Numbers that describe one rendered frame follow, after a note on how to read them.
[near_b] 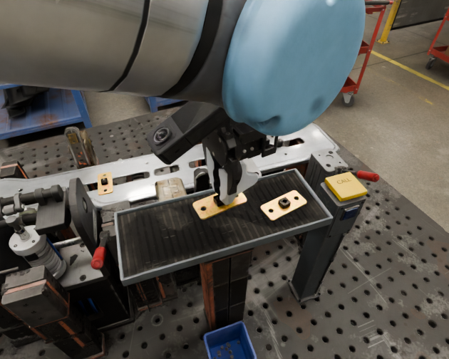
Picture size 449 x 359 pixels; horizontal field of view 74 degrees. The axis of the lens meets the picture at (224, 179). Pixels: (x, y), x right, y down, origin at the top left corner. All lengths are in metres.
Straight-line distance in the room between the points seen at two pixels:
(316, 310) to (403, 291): 0.29
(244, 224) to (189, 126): 0.24
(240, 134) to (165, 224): 0.24
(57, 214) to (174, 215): 0.22
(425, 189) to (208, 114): 2.37
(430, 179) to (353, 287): 1.79
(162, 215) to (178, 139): 0.23
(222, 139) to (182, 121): 0.05
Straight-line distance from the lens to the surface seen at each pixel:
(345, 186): 0.64
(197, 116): 0.36
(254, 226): 0.53
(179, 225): 0.54
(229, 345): 0.91
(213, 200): 0.49
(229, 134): 0.37
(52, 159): 1.56
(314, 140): 1.01
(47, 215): 0.64
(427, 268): 1.20
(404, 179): 2.64
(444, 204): 2.59
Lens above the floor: 1.59
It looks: 45 degrees down
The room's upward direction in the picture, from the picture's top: straight up
